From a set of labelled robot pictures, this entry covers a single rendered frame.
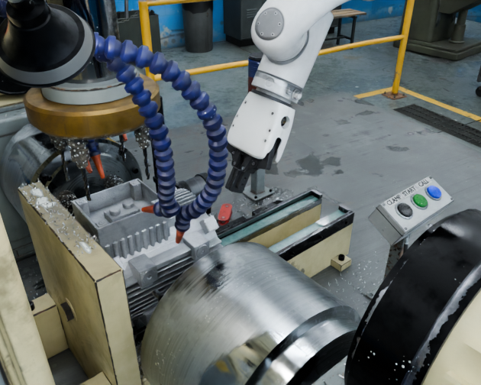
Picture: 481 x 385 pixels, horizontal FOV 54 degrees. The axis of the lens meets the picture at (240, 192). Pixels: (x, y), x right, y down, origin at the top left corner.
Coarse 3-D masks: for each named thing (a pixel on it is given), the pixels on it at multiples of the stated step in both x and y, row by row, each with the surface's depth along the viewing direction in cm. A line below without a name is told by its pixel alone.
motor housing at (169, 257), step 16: (176, 192) 85; (192, 224) 81; (208, 240) 82; (128, 256) 74; (160, 256) 76; (176, 256) 76; (128, 272) 74; (160, 272) 76; (176, 272) 77; (128, 288) 73; (144, 288) 74; (160, 288) 77; (144, 304) 75
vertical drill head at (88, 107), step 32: (64, 0) 54; (96, 0) 56; (96, 64) 59; (32, 96) 62; (64, 96) 58; (96, 96) 59; (128, 96) 62; (64, 128) 58; (96, 128) 58; (128, 128) 60; (64, 160) 70
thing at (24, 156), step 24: (24, 144) 94; (48, 144) 90; (120, 144) 96; (0, 168) 98; (24, 168) 90; (48, 168) 87; (72, 168) 90; (120, 168) 97; (72, 192) 91; (24, 216) 90
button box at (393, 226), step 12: (432, 180) 95; (408, 192) 90; (420, 192) 92; (444, 192) 94; (384, 204) 87; (396, 204) 87; (408, 204) 89; (432, 204) 91; (444, 204) 92; (372, 216) 89; (384, 216) 87; (396, 216) 86; (420, 216) 88; (432, 216) 90; (384, 228) 88; (396, 228) 85; (408, 228) 85; (396, 240) 86
